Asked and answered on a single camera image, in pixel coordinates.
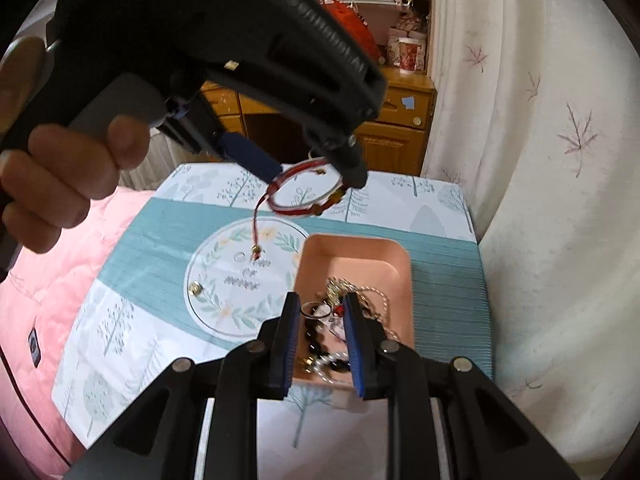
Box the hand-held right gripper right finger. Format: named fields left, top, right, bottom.
left=342, top=291, right=581, bottom=480

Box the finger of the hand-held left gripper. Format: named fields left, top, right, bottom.
left=302, top=127, right=369, bottom=189
left=160, top=92, right=283, bottom=181

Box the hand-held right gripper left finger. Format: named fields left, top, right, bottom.
left=65, top=291, right=301, bottom=480

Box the black bead bracelet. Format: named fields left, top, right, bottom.
left=301, top=317, right=351, bottom=373

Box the red string bracelet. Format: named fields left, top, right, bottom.
left=252, top=156, right=346, bottom=256

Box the gold chain necklace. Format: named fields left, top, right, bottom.
left=327, top=277, right=391, bottom=341

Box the pink plastic tray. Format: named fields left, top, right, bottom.
left=289, top=233, right=416, bottom=396

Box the person's left hand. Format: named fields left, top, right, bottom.
left=0, top=114, right=151, bottom=256

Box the wooden desk with drawers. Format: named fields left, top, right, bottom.
left=200, top=67, right=436, bottom=177

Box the red and white cup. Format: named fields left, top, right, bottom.
left=397, top=36, right=421, bottom=73

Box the red plastic bag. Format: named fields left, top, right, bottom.
left=322, top=0, right=383, bottom=63

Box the tree print tablecloth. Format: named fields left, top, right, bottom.
left=52, top=162, right=493, bottom=480

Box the white plastic storage box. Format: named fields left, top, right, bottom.
left=322, top=0, right=401, bottom=46

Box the wooden desk shelf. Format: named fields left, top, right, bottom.
left=320, top=0, right=437, bottom=81

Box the white leaf print curtain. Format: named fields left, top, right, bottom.
left=420, top=0, right=640, bottom=480

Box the pink blanket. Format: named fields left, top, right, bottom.
left=0, top=187, right=156, bottom=480

